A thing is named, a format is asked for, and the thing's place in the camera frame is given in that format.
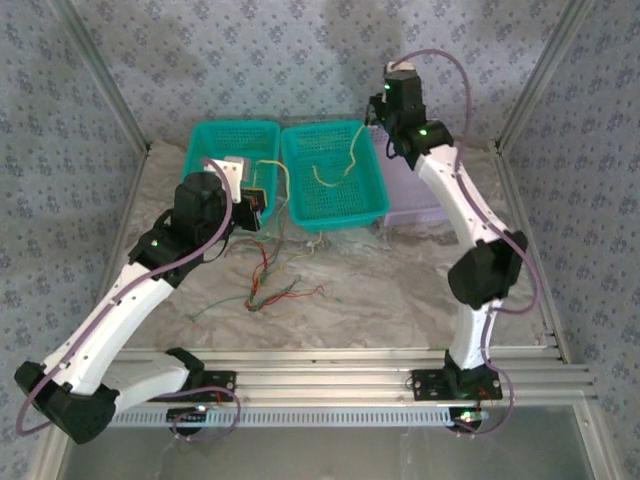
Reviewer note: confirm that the grey metal sheet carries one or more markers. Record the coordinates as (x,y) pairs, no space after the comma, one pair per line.
(325,455)

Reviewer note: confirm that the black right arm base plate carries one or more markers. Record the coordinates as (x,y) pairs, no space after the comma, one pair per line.
(430,387)

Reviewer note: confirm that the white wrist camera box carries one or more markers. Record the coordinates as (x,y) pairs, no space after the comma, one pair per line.
(235,170)
(402,65)

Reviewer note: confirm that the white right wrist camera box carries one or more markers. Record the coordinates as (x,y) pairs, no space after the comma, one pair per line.
(402,65)

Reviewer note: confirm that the aluminium table side rail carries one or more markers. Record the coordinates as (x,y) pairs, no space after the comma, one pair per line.
(127,210)
(520,210)

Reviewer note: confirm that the lilac perforated plastic basket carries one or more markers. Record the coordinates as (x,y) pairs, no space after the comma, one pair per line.
(405,190)

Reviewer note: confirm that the teal perforated plastic basket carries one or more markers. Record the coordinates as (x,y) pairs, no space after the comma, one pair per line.
(330,210)
(220,140)

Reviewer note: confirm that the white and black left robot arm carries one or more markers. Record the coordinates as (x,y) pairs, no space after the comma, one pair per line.
(100,325)

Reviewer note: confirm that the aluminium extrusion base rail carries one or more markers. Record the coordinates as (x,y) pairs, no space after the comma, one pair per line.
(325,380)

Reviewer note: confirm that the black usb hub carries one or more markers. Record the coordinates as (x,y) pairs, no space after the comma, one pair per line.
(457,417)
(182,415)

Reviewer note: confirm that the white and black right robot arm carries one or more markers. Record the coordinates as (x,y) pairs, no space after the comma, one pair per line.
(465,200)

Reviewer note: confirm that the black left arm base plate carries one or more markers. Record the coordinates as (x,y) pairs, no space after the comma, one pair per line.
(210,380)

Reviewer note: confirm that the aluminium frame post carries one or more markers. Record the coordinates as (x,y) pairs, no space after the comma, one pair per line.
(100,65)
(545,65)

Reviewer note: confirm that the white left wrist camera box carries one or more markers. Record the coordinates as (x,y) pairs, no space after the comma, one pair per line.
(235,170)

